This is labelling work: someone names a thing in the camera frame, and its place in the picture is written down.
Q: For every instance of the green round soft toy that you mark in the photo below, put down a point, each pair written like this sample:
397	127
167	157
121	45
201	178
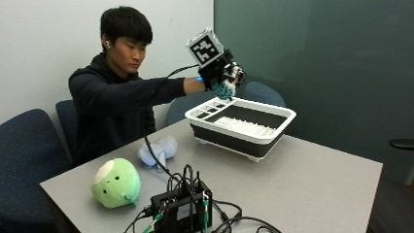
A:
116	183

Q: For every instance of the white marker cube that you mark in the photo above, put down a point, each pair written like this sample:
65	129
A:
207	48

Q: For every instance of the white earbud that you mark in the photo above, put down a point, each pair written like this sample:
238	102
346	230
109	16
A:
108	44

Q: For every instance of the white and black dish rack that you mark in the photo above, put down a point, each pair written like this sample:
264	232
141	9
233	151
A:
241	129

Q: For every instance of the large blue fabric chair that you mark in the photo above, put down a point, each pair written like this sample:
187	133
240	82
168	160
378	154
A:
29	155

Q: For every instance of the black chair armrest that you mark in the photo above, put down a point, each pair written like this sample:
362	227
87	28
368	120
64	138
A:
404	143

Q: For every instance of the the person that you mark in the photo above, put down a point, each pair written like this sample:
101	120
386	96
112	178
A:
108	106

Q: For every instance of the black electronics box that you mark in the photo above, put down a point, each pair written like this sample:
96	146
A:
181	208

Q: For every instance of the teal and white spotted toy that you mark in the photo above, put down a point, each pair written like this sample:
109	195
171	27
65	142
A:
224	90

